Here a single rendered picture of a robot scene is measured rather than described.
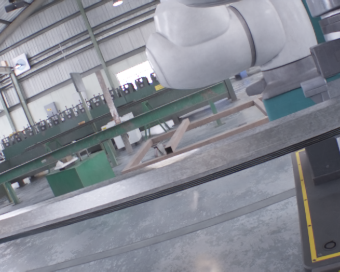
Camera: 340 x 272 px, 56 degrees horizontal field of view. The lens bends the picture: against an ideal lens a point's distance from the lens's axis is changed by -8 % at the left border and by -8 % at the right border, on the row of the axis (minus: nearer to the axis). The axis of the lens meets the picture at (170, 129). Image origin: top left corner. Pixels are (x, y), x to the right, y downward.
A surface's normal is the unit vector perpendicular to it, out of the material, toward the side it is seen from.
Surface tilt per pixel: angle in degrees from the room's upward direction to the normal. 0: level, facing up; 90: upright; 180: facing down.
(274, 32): 94
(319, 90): 90
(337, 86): 90
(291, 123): 75
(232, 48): 102
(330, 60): 90
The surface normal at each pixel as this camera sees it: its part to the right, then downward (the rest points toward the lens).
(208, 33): 0.14, 0.20
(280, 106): -0.28, 0.25
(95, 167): 0.80, -0.25
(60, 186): -0.47, 0.31
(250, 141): -0.25, -0.04
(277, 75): -0.72, 0.29
